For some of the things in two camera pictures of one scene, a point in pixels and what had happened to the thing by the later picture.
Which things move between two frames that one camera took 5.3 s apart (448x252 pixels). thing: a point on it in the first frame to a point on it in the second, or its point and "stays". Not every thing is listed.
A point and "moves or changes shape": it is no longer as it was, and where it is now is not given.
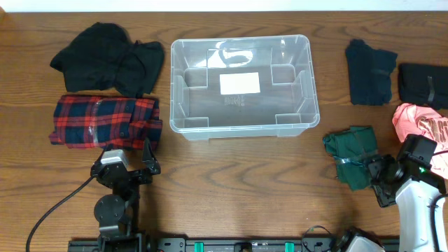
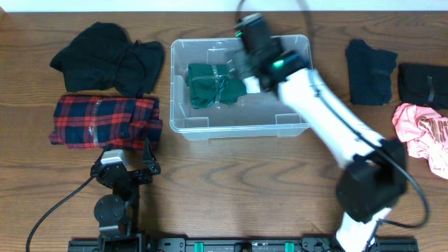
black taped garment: x=423 y=85 stays
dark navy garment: x=369 y=73 stays
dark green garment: x=350 y=148 moves or changes shape
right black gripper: x=374 y=164 to x=244 y=57
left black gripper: x=131 y=173 stays
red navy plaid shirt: x=106 y=122 stays
